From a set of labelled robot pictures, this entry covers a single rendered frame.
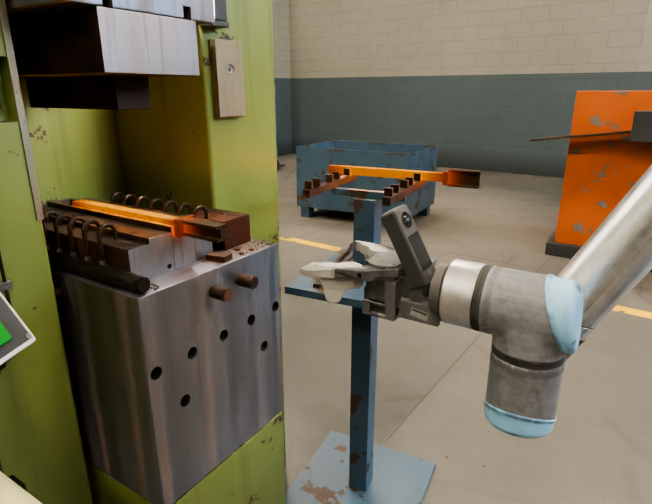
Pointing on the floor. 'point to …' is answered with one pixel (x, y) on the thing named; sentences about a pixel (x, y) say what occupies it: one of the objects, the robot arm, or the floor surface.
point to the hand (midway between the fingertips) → (325, 252)
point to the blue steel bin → (343, 154)
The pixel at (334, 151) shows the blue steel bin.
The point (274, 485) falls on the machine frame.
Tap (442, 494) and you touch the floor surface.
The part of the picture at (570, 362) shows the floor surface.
